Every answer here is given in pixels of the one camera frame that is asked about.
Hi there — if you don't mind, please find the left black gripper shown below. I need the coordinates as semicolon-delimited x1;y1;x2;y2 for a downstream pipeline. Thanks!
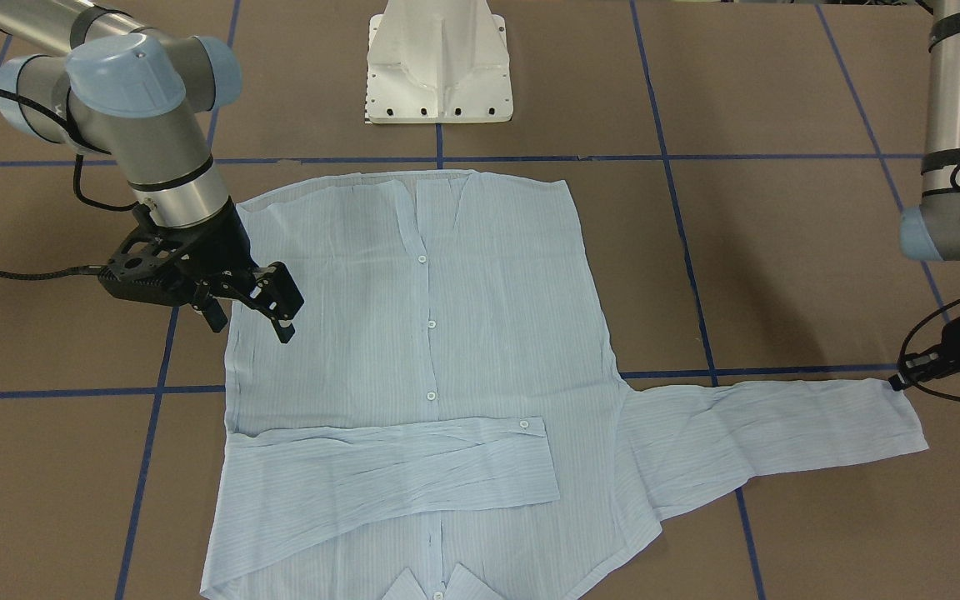
897;318;960;391

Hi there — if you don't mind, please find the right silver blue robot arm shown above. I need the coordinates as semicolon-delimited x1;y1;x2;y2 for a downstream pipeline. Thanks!
0;1;303;343

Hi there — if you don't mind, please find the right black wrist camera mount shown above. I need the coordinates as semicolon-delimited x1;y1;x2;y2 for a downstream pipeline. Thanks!
96;227;197;307

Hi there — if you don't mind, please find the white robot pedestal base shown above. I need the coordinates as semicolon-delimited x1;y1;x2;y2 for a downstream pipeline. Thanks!
365;1;514;125

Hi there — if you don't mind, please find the light blue button-up shirt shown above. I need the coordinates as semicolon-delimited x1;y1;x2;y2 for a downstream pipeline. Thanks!
199;170;928;599

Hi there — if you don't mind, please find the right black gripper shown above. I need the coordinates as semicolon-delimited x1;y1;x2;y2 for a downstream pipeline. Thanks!
132;201;304;344

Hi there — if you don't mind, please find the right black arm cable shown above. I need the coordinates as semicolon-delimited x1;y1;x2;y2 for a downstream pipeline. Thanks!
0;78;139;281

